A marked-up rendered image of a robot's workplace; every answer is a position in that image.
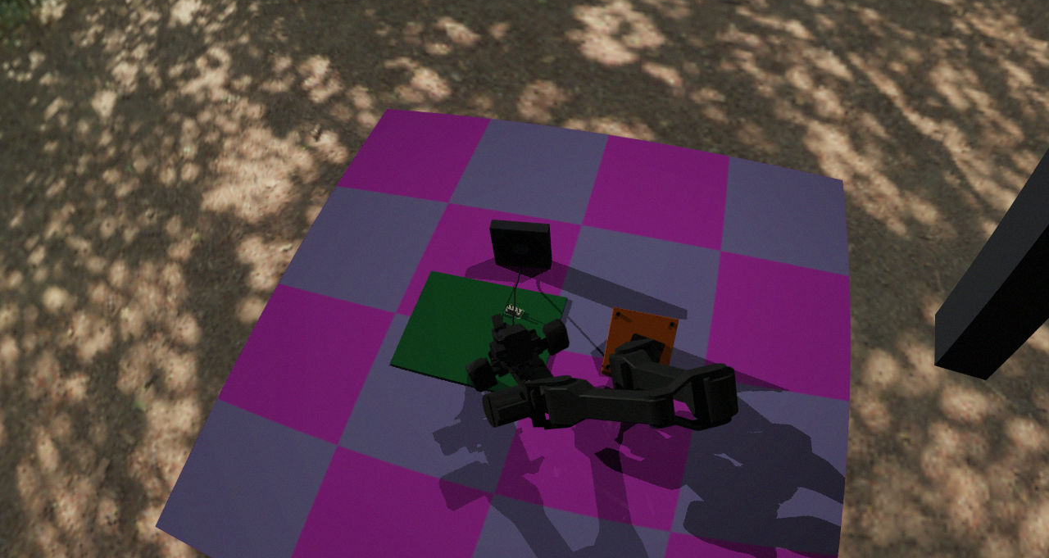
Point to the green circuit board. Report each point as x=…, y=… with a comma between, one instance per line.
x=451, y=324

